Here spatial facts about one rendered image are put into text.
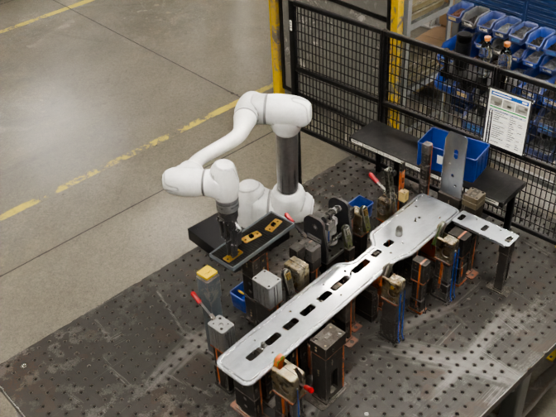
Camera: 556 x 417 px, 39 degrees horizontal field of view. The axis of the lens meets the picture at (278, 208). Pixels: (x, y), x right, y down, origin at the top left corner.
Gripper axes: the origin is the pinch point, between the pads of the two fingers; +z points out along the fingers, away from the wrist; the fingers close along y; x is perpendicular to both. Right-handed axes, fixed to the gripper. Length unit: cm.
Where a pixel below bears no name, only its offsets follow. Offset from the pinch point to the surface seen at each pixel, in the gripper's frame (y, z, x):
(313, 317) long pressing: 36.6, 19.9, 7.1
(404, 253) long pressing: 41, 20, 61
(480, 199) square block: 48, 15, 109
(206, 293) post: 1.3, 11.8, -16.8
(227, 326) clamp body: 19.3, 13.9, -22.2
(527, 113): 50, -18, 137
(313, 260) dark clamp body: 16.4, 16.9, 29.9
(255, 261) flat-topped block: 2.3, 12.4, 9.7
